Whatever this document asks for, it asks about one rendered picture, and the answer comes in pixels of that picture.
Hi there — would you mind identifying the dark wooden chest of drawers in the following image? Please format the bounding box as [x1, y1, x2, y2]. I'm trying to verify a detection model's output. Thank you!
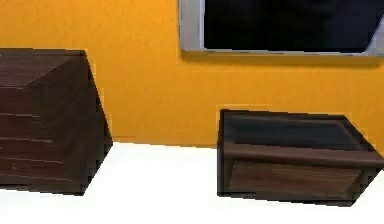
[0, 48, 114, 197]

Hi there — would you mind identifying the low dark wooden side table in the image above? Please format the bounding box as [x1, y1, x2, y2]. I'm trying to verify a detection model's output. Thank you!
[216, 108, 384, 208]

